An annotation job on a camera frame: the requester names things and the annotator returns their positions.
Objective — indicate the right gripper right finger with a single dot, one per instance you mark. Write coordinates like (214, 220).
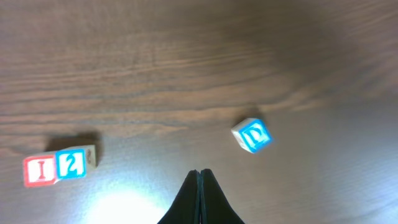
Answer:
(215, 208)

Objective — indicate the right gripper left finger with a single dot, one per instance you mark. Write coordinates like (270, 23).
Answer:
(185, 207)

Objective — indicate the blue number 2 block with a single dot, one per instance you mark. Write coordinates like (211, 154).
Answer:
(75, 162)

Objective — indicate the red letter I block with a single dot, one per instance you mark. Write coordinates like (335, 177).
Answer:
(40, 171)

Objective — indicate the blue letter D block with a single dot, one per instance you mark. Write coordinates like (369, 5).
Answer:
(252, 135)

